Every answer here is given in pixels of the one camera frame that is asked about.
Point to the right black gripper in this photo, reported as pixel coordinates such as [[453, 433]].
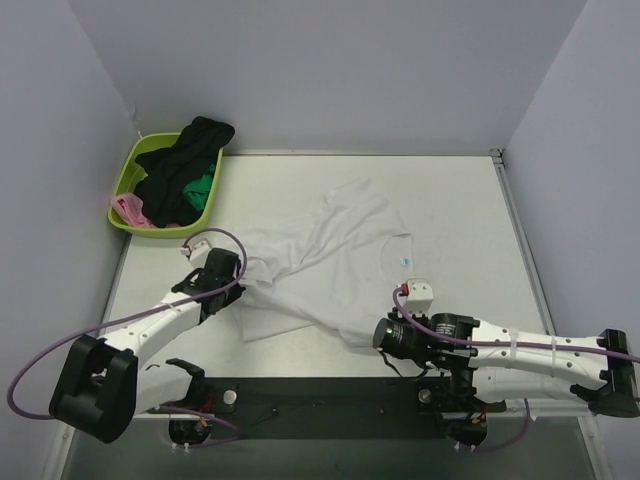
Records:
[[379, 334]]

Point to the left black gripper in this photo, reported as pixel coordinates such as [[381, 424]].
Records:
[[226, 276]]

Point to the white t shirt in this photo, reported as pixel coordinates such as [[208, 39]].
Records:
[[334, 266]]

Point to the lime green plastic basket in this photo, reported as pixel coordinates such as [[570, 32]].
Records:
[[131, 174]]

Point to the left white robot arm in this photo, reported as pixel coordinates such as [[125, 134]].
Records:
[[106, 381]]

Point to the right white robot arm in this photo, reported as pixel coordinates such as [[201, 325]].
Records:
[[492, 363]]

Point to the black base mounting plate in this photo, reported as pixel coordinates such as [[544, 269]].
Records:
[[360, 408]]

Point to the green t shirt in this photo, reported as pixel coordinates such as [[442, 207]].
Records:
[[197, 191]]

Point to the black t shirt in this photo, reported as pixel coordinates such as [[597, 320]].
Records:
[[170, 169]]

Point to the pink t shirt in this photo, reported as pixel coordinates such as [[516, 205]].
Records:
[[127, 208]]

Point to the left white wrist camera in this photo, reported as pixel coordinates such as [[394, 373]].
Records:
[[191, 251]]

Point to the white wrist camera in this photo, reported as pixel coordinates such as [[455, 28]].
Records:
[[417, 296], [191, 251]]

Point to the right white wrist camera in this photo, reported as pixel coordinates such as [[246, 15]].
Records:
[[417, 296]]

